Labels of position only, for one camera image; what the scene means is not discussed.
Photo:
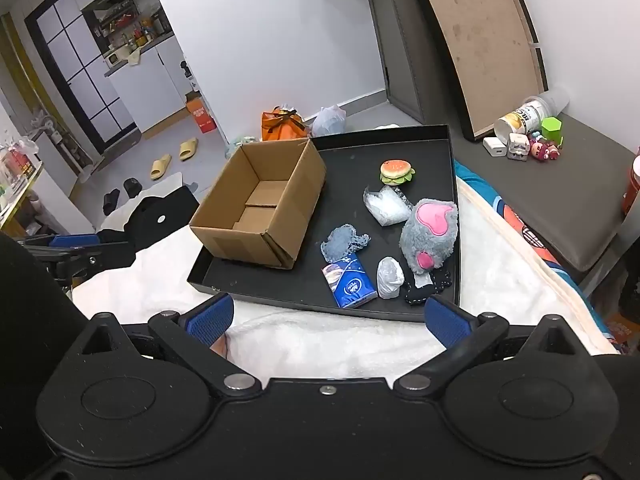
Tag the black framed brown board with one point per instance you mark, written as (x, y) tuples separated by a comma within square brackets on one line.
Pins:
[(480, 45)]

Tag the clear plastic bag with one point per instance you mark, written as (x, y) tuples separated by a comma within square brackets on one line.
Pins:
[(387, 207)]

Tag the grey cloth patch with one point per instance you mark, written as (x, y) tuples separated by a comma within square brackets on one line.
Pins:
[(342, 240)]

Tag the white blanket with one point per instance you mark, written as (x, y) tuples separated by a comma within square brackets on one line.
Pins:
[(325, 345)]

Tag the black framed glass door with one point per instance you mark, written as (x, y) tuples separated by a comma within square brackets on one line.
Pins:
[(50, 45)]

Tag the black tray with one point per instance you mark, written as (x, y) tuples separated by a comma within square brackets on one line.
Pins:
[(350, 165)]

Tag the black slipper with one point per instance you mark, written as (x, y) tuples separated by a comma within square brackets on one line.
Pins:
[(134, 187), (111, 201)]

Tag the large white plastic bag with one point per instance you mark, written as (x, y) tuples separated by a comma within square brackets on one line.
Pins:
[(328, 121)]

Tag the black stitched cloth piece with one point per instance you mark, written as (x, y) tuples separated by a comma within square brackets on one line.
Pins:
[(425, 292)]

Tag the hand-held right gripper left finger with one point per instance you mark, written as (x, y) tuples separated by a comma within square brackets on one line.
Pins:
[(212, 317)]

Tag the grey leaning panel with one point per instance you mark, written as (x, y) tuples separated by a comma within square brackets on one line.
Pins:
[(405, 60)]

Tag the brown cardboard box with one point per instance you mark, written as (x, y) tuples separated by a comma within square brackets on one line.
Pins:
[(290, 180)]

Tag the small white plastic bag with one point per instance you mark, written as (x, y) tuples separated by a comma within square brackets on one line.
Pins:
[(390, 277)]

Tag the orange bag with bow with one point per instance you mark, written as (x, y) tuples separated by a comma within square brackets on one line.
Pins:
[(282, 127)]

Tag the red cardboard box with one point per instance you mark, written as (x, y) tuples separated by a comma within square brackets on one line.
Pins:
[(201, 112)]

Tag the pink bear toy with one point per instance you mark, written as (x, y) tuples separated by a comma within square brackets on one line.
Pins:
[(546, 149)]

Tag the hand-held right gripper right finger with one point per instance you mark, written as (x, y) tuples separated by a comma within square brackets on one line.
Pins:
[(447, 320)]

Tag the printed blanket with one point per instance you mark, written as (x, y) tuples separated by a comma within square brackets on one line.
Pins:
[(525, 230)]

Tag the cluttered side shelf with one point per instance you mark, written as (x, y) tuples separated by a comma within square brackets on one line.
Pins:
[(17, 180)]

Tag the white standing fan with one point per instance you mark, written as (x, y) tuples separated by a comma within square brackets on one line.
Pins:
[(65, 145)]

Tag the clear plastic cup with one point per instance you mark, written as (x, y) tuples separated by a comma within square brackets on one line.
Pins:
[(555, 99)]

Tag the white charger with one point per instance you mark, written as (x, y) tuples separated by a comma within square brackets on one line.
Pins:
[(495, 147)]

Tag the grey plush with pink heart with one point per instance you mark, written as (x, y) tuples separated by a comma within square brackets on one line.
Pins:
[(430, 240)]

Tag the burger toy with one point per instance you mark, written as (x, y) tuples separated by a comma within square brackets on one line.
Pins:
[(396, 171)]

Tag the green hexagonal container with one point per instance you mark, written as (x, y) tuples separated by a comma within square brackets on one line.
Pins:
[(552, 129)]

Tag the blue tissue pack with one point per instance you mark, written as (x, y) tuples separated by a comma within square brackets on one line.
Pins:
[(352, 285)]

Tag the yellow slipper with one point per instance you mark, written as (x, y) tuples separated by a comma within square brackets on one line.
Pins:
[(188, 149), (161, 166)]

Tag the white box figure toy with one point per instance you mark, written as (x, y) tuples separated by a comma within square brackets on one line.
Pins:
[(518, 146)]

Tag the white cabinet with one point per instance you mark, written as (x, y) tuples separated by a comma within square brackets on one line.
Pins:
[(145, 90)]

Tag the grey bench cushion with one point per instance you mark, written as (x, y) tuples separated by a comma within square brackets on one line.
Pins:
[(575, 200)]

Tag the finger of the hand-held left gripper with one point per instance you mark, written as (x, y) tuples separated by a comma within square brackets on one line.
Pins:
[(75, 240)]

